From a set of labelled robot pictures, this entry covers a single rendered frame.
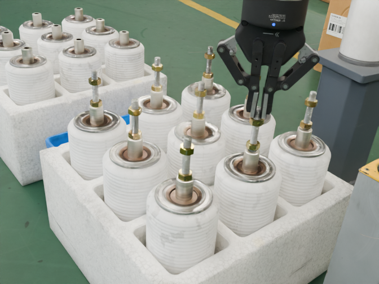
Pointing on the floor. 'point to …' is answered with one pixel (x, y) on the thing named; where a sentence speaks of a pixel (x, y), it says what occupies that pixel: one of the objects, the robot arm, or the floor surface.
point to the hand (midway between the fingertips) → (259, 102)
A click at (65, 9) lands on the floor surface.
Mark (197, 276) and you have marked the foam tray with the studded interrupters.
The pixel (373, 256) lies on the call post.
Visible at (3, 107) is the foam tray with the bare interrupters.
